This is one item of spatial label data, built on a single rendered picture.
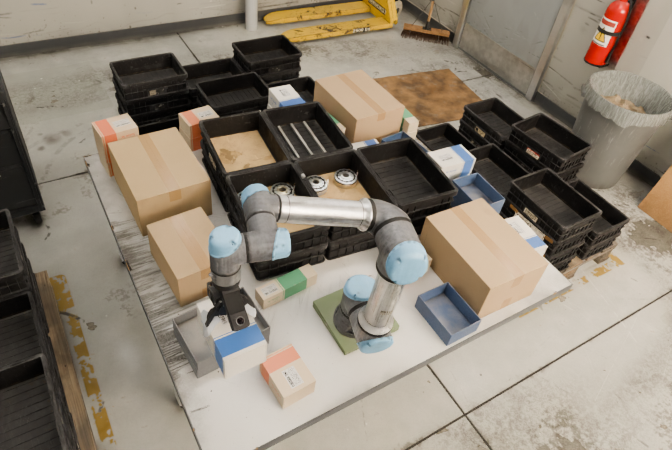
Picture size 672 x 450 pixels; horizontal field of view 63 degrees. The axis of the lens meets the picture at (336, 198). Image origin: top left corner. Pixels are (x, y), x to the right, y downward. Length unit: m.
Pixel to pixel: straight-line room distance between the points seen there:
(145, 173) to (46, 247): 1.21
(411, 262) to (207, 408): 0.84
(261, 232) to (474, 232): 1.13
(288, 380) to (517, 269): 0.94
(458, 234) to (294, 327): 0.73
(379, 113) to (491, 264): 1.02
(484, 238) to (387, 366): 0.64
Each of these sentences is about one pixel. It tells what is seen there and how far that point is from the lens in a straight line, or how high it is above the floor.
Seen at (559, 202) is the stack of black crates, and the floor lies 0.49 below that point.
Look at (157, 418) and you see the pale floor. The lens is 2.70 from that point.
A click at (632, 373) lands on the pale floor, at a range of 3.35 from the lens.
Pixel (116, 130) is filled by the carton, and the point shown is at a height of 0.92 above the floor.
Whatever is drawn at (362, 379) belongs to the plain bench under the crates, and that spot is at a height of 0.70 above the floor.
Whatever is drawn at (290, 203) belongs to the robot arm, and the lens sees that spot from 1.42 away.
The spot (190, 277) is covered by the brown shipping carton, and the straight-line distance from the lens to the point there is 2.02.
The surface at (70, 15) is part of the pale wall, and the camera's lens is 5.13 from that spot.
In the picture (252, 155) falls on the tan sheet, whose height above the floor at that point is 0.83.
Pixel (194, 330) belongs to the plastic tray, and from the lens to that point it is 1.99.
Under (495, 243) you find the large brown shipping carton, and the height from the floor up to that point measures 0.90.
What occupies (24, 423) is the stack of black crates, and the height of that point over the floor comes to 0.49.
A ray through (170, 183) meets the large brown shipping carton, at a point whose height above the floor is 0.90.
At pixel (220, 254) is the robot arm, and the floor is 1.43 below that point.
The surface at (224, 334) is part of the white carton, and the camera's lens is 1.52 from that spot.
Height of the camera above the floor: 2.41
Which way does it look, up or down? 42 degrees down
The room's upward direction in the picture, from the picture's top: 9 degrees clockwise
